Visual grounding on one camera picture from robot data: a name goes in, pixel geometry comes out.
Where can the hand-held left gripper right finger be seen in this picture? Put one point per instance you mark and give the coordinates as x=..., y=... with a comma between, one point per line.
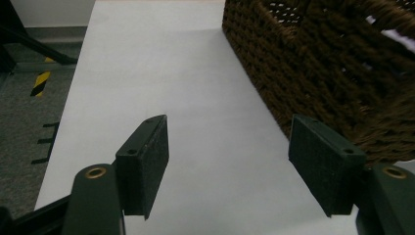
x=326, y=166

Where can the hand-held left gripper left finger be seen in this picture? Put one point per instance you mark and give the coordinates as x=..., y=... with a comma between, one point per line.
x=140, y=166

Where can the brown woven wicker basket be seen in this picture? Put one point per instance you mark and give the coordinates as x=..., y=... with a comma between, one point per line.
x=329, y=65

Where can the yellow black striped tape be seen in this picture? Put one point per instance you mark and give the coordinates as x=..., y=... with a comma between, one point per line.
x=41, y=81

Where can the black metal stand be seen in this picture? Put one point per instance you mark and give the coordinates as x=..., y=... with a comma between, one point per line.
x=19, y=36

